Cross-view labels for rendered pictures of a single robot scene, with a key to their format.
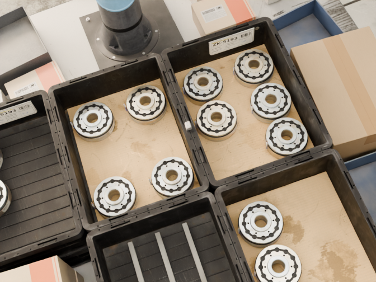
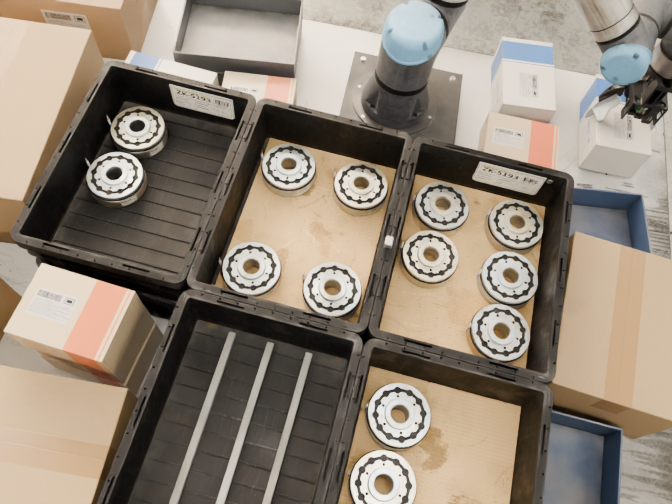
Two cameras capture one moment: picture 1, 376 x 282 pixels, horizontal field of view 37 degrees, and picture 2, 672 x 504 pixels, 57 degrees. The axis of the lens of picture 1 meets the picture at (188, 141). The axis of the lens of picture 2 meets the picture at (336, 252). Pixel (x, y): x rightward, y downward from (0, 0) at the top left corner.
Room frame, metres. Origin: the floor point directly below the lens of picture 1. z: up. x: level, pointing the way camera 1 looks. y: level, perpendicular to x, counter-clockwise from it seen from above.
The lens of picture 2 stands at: (0.14, -0.05, 1.85)
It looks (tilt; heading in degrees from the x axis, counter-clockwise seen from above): 64 degrees down; 16
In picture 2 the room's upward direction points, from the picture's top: 8 degrees clockwise
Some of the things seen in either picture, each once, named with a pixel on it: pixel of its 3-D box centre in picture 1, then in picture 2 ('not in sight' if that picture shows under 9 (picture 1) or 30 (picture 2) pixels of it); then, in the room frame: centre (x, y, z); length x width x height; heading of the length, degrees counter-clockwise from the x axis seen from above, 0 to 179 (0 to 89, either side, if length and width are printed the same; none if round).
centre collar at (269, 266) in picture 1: (278, 266); (383, 484); (0.27, -0.15, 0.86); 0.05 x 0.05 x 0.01
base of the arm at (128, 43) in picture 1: (124, 24); (398, 87); (1.05, 0.12, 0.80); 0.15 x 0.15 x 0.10
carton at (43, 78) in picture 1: (41, 94); (258, 106); (0.91, 0.39, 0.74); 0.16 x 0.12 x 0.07; 108
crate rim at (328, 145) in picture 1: (242, 98); (476, 251); (0.67, -0.15, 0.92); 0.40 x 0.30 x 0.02; 9
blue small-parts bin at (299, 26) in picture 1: (300, 37); (592, 227); (0.94, -0.38, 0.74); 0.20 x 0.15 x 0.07; 109
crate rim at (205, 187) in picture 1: (125, 137); (307, 208); (0.63, 0.15, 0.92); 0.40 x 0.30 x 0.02; 9
